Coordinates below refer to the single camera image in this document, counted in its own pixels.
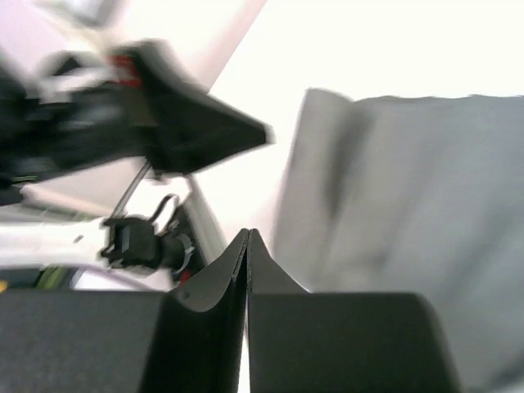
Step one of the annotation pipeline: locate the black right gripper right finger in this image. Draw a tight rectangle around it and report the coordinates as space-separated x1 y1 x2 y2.
246 230 462 392

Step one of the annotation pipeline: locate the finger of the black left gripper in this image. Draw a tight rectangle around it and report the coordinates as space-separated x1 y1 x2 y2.
110 40 270 174

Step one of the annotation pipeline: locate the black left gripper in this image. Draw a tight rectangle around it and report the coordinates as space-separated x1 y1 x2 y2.
1 52 156 205

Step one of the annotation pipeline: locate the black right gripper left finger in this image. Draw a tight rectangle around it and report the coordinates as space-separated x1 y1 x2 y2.
1 229 249 392

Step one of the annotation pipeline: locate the grey pleated skirt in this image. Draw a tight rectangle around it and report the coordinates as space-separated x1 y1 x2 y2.
273 88 523 392

